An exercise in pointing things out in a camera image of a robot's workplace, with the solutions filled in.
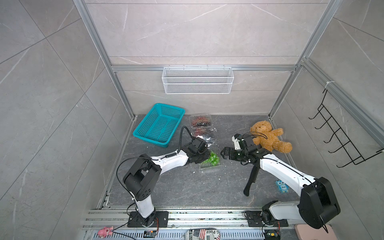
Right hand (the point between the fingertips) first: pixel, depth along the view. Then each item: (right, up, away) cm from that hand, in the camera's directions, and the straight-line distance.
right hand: (228, 153), depth 86 cm
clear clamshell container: (-6, 0, +9) cm, 10 cm away
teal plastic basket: (-47, +18, +28) cm, 58 cm away
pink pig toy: (-63, -34, -18) cm, 74 cm away
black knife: (+14, -16, 0) cm, 21 cm away
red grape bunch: (-15, +20, +24) cm, 35 cm away
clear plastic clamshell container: (-21, +23, +25) cm, 40 cm away
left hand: (-9, 0, +2) cm, 9 cm away
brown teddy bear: (+27, +10, +12) cm, 31 cm away
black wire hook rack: (+46, +4, -26) cm, 53 cm away
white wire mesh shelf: (-19, +48, +15) cm, 54 cm away
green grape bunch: (-9, -4, +2) cm, 10 cm away
